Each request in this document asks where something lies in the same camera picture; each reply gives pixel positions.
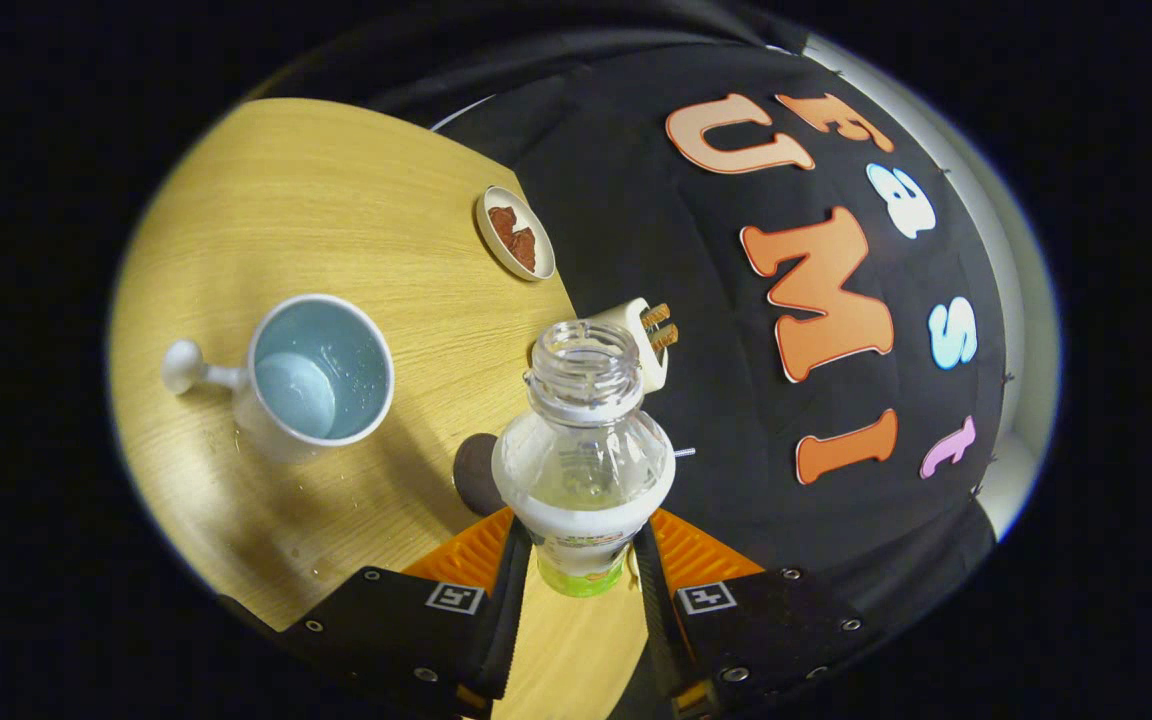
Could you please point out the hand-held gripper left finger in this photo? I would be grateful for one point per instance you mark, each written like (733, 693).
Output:
(511, 620)

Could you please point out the dark round coaster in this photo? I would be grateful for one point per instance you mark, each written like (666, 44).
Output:
(474, 475)

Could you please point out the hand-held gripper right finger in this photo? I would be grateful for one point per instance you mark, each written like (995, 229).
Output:
(658, 630)

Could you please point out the small white round plate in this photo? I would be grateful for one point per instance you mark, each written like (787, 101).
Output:
(492, 240)

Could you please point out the clear plastic juice bottle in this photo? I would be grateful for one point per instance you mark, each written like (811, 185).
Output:
(581, 470)

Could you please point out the wooden table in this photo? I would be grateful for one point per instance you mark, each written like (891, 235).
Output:
(336, 200)

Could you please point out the white holder with brown sticks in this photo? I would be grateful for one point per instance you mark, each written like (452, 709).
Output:
(641, 350)

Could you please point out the white cup with blue inside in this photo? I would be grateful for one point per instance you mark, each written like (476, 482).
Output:
(336, 360)

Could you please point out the brown food pieces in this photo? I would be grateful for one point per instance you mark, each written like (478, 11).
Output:
(516, 240)

